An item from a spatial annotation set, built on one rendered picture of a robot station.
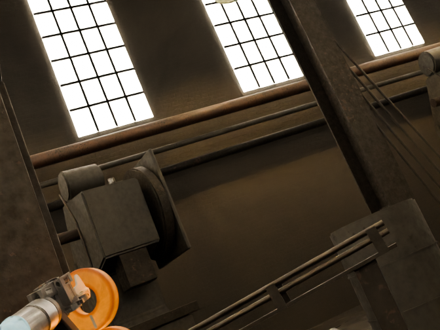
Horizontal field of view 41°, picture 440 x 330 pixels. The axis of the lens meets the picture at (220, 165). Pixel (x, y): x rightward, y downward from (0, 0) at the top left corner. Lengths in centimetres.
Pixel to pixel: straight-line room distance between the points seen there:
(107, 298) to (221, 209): 695
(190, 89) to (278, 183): 194
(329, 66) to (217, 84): 394
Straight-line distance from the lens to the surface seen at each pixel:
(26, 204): 182
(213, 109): 805
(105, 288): 147
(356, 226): 360
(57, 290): 138
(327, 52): 549
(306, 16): 560
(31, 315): 125
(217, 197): 840
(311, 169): 910
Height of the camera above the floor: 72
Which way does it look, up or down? 13 degrees up
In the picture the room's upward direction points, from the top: 23 degrees counter-clockwise
